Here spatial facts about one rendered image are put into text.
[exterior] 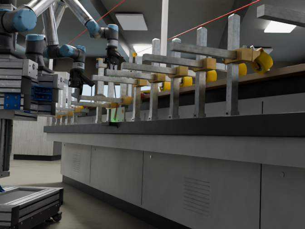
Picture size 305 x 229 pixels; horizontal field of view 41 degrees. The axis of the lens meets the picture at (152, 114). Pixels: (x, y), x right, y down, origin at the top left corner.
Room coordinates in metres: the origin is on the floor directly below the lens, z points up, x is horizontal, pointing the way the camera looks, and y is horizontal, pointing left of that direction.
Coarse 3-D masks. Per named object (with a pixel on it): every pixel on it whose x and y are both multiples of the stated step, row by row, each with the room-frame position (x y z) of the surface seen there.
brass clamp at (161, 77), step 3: (156, 75) 2.29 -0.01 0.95; (159, 75) 2.28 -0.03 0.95; (162, 75) 2.28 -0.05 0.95; (165, 75) 2.29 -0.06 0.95; (156, 78) 2.29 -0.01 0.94; (159, 78) 2.28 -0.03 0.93; (162, 78) 2.28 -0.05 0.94; (165, 78) 2.29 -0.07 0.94; (150, 81) 2.36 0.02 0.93; (153, 81) 2.32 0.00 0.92; (156, 81) 2.31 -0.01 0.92; (159, 81) 2.30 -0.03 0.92; (162, 81) 2.30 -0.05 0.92
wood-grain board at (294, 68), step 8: (304, 64) 1.52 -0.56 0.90; (272, 72) 1.67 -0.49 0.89; (280, 72) 1.63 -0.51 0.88; (288, 72) 1.59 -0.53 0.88; (296, 72) 1.56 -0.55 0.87; (304, 72) 1.56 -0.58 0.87; (216, 80) 2.04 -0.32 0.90; (224, 80) 1.98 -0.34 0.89; (240, 80) 1.87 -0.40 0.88; (248, 80) 1.82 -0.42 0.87; (256, 80) 1.81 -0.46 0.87; (264, 80) 1.80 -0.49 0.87; (184, 88) 2.33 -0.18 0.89; (192, 88) 2.25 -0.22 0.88; (208, 88) 2.15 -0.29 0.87; (216, 88) 2.13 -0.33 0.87; (144, 96) 2.83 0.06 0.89; (160, 96) 2.66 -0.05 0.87
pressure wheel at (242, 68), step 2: (240, 64) 1.92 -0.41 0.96; (242, 64) 1.93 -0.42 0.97; (244, 64) 1.94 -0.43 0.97; (240, 66) 1.91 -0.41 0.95; (242, 66) 1.92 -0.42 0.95; (244, 66) 1.93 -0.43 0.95; (240, 68) 1.91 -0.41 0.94; (242, 68) 1.92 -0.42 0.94; (244, 68) 1.92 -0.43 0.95; (246, 68) 1.93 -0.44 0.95; (240, 70) 1.91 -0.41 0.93; (242, 70) 1.92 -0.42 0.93; (244, 70) 1.92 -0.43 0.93; (246, 70) 1.93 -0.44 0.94; (240, 72) 1.92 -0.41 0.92; (242, 72) 1.92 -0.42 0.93; (244, 72) 1.93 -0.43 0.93; (240, 74) 1.92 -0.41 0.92; (242, 74) 1.93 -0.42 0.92; (244, 74) 1.93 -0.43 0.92
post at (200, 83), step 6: (198, 30) 1.91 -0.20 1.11; (204, 30) 1.90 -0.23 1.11; (198, 36) 1.90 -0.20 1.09; (204, 36) 1.90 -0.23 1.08; (198, 42) 1.90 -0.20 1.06; (204, 42) 1.90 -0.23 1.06; (198, 72) 1.90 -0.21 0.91; (204, 72) 1.90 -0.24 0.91; (198, 78) 1.89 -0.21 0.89; (204, 78) 1.90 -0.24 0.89; (198, 84) 1.89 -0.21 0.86; (204, 84) 1.90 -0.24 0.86; (198, 90) 1.89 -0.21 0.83; (204, 90) 1.90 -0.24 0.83; (198, 96) 1.89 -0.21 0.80; (204, 96) 1.90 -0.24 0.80; (198, 102) 1.89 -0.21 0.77; (204, 102) 1.90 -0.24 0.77; (198, 108) 1.89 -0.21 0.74; (204, 108) 1.90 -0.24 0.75
